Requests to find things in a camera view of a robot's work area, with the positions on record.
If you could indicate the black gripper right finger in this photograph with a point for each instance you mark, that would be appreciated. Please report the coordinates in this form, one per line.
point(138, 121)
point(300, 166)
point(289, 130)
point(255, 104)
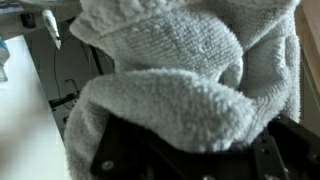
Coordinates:
point(290, 153)

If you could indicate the white terry cloth towel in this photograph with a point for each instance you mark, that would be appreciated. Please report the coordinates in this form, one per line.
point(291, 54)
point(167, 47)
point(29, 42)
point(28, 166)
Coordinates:
point(186, 110)

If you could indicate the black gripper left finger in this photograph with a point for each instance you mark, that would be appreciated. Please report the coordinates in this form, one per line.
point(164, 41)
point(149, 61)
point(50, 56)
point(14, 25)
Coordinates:
point(133, 156)

